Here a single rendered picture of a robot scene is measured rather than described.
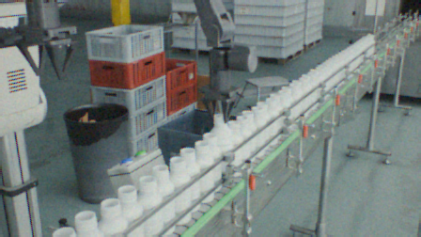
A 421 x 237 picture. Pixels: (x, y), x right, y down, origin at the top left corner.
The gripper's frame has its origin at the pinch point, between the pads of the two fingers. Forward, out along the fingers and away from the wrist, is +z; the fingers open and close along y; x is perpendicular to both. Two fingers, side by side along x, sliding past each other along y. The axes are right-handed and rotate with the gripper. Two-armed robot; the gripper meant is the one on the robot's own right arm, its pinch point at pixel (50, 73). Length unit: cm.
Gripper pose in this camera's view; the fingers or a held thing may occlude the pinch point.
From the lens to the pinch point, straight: 92.3
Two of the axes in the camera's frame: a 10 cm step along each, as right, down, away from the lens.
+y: 8.7, 1.7, -4.6
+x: 4.9, -2.8, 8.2
